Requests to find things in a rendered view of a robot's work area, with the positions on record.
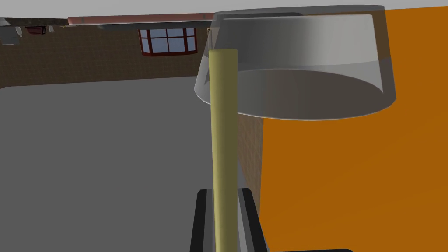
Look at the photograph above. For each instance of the long salmon-coloured board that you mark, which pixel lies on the long salmon-coloured board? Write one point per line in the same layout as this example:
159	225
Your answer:
140	19

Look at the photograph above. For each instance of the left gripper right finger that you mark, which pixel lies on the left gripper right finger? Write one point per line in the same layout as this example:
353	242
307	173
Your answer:
249	224

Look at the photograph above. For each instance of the red-framed window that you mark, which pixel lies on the red-framed window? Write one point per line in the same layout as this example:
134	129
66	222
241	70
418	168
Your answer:
168	42

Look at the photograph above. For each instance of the yellow pole lamp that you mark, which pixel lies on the yellow pole lamp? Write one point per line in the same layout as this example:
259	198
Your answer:
224	140

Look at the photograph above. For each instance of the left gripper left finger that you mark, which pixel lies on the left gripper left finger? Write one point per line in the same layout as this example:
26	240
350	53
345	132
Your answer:
203	224

